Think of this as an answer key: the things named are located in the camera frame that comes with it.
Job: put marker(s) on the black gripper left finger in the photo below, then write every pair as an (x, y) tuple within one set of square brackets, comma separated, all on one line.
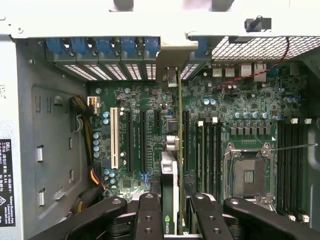
[(150, 220)]

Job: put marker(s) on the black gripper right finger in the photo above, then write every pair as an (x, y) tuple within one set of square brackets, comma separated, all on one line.
[(210, 220)]

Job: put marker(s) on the CPU socket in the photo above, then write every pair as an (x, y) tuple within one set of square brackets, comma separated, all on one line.
[(247, 175)]

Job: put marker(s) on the long black expansion slot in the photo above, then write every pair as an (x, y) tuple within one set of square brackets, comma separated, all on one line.
[(128, 140), (186, 140), (143, 140)]

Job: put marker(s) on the white expansion slot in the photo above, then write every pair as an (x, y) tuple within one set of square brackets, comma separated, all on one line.
[(114, 137)]

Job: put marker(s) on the short black expansion slot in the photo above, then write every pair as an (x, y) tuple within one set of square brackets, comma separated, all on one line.
[(157, 118)]

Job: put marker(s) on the thin metal locking lever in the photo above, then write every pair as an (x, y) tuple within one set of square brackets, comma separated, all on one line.
[(295, 147)]

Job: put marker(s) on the green motherboard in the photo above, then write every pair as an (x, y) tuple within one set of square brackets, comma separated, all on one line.
[(225, 100)]

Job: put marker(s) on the grey power supply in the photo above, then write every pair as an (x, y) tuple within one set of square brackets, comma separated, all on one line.
[(50, 150)]

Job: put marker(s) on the blue card retention clip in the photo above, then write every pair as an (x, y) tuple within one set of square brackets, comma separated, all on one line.
[(103, 46), (78, 46), (200, 45), (128, 46), (152, 45), (55, 47)]

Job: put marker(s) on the open black PC case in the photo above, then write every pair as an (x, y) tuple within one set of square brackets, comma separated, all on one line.
[(125, 15)]

